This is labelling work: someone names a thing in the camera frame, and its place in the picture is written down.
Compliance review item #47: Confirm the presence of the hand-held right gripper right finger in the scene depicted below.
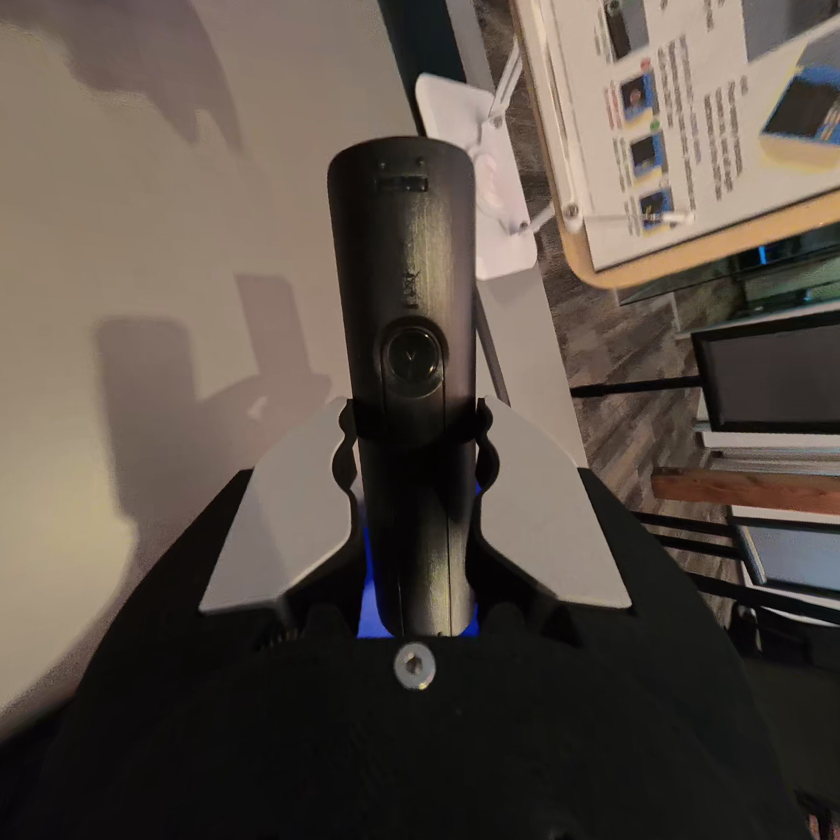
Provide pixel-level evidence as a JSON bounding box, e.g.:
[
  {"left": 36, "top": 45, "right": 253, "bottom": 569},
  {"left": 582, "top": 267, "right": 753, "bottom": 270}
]
[{"left": 471, "top": 395, "right": 634, "bottom": 611}]

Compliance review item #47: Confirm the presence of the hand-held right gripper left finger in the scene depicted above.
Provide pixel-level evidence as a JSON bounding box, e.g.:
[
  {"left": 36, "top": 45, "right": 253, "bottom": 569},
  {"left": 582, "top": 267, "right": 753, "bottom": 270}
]
[{"left": 197, "top": 397, "right": 361, "bottom": 618}]

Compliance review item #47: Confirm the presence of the blue plastic bin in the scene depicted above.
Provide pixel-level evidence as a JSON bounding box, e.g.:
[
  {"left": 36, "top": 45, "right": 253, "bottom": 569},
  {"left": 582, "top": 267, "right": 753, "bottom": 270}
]
[{"left": 354, "top": 482, "right": 485, "bottom": 641}]

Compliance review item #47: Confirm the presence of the black remote control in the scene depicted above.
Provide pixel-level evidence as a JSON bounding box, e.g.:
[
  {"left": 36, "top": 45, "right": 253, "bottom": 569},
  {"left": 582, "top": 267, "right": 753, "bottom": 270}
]
[{"left": 326, "top": 136, "right": 479, "bottom": 639}]

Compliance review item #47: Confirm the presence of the black framed monitor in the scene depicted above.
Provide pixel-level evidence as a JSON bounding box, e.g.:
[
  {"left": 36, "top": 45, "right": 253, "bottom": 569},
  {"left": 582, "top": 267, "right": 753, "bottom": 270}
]
[{"left": 691, "top": 314, "right": 840, "bottom": 435}]

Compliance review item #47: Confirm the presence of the wooden instruction poster board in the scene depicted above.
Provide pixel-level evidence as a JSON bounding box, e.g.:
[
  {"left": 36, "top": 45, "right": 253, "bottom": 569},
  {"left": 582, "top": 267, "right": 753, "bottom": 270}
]
[{"left": 508, "top": 0, "right": 840, "bottom": 291}]

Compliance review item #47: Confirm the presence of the white stand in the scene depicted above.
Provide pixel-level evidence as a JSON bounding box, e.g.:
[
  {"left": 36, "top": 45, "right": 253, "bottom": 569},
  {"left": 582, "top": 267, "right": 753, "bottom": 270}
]
[{"left": 415, "top": 39, "right": 697, "bottom": 282}]

